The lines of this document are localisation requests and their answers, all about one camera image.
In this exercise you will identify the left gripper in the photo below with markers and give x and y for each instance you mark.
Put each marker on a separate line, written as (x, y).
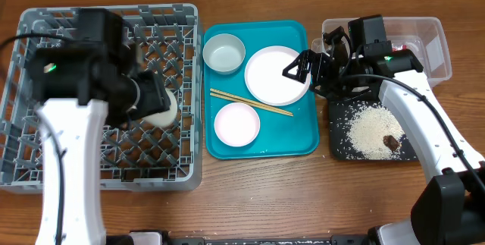
(154, 97)

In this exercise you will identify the grey dishwasher rack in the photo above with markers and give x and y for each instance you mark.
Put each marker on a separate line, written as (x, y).
(143, 158)

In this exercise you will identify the grey bowl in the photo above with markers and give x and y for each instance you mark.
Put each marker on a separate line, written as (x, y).
(224, 53)

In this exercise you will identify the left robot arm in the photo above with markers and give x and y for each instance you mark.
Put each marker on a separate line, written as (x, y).
(94, 79)

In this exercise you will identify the brown food scrap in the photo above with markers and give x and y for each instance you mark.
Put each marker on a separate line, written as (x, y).
(391, 143)

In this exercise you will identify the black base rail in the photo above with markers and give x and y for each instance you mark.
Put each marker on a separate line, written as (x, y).
(265, 242)

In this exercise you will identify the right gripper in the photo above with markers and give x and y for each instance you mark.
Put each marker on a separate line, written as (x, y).
(320, 67)

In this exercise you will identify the black waste tray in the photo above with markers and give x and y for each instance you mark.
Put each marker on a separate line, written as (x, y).
(337, 114)

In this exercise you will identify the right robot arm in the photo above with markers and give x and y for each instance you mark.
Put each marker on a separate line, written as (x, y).
(450, 210)

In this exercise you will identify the pile of white rice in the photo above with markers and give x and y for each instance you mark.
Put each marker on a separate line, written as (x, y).
(367, 125)

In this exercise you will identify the wooden chopstick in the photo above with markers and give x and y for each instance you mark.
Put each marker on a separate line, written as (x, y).
(231, 95)
(253, 104)

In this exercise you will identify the upper wooden chopstick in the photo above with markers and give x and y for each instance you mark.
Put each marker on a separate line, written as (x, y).
(231, 95)

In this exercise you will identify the lower wooden chopstick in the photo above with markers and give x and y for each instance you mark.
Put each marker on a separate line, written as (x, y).
(253, 104)

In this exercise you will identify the pink bowl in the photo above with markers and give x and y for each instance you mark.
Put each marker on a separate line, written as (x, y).
(237, 124)

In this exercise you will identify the clear plastic bin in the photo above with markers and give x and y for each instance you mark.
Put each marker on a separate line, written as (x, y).
(427, 52)

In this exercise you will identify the red snack wrapper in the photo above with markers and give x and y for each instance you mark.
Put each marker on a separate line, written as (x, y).
(396, 47)

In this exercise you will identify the large white plate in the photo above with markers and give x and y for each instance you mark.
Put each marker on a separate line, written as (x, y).
(264, 77)

